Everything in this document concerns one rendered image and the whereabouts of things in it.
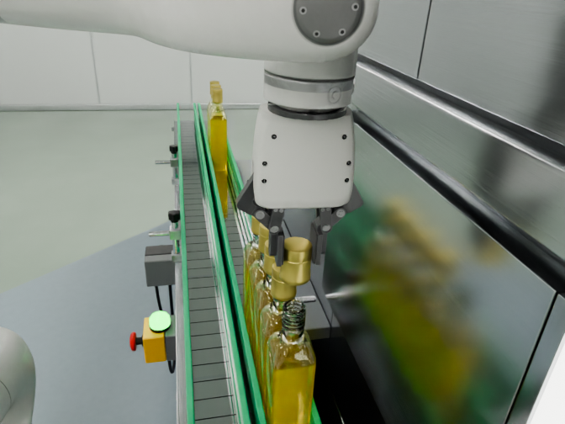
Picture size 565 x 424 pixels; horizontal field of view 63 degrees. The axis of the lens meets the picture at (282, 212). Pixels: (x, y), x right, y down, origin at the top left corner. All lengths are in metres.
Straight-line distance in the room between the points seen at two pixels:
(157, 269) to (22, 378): 0.54
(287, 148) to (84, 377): 1.01
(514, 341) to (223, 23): 0.32
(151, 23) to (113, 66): 6.10
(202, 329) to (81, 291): 0.74
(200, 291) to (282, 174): 0.63
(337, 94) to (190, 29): 0.14
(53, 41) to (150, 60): 1.13
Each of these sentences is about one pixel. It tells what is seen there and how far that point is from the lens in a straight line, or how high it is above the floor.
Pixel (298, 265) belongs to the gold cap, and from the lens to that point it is 0.51.
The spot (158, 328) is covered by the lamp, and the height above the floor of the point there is 1.01.
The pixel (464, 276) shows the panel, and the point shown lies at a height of 1.44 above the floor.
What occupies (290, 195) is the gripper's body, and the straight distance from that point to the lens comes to 0.46.
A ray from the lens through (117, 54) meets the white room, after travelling 6.44.
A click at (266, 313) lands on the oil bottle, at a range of 0.65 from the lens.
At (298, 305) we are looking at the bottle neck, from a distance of 0.59.
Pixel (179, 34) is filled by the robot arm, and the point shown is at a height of 1.63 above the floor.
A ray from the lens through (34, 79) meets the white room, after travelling 6.69.
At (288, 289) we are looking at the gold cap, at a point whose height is 1.31.
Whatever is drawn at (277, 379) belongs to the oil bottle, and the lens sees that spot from 0.62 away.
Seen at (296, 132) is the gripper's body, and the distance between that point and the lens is 0.43.
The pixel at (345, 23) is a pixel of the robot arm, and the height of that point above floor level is 1.65.
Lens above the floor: 1.67
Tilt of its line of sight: 27 degrees down
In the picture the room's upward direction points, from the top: 3 degrees clockwise
